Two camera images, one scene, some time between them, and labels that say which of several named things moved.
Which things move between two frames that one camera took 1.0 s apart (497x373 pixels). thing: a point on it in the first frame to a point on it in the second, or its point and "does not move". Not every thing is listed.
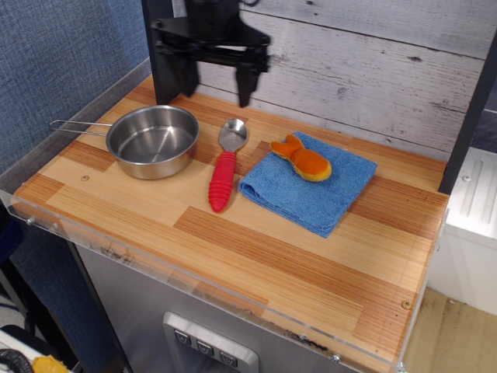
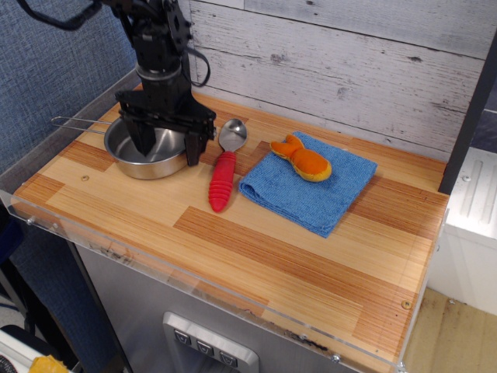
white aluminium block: x=465 y=266 does not move
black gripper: x=214 y=29 to x=167 y=102
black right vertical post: x=470 y=125 does not move
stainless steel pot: x=150 y=142 does not move
